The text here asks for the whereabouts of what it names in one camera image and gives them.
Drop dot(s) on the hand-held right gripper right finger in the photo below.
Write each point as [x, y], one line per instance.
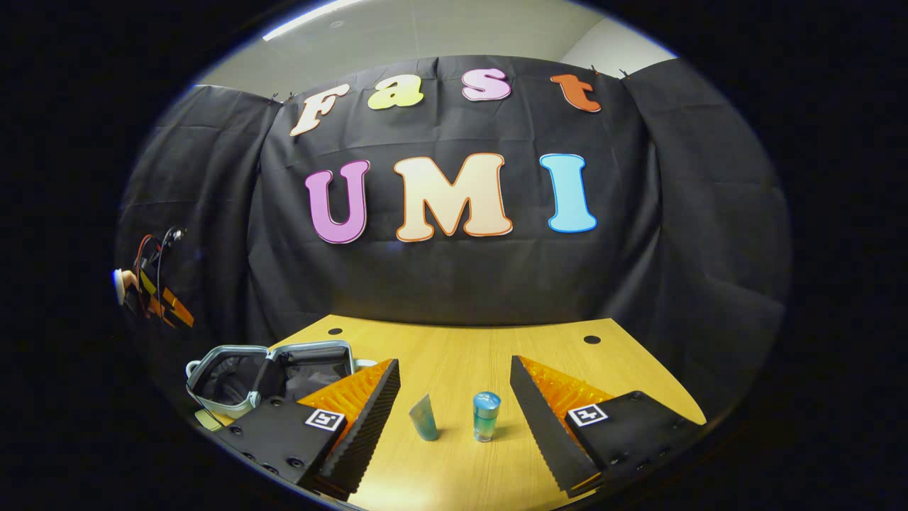
[546, 433]

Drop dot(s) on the black backdrop cloth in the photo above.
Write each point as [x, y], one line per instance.
[461, 284]

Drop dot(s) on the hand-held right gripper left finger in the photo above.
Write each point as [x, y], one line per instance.
[365, 426]

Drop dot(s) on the pale blue suitcase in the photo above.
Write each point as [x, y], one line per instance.
[234, 380]

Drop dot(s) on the blue squeeze tube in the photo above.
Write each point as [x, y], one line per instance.
[425, 420]

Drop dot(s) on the clear blue bottle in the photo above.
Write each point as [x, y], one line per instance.
[486, 419]

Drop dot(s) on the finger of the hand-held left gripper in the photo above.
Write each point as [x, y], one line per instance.
[176, 309]

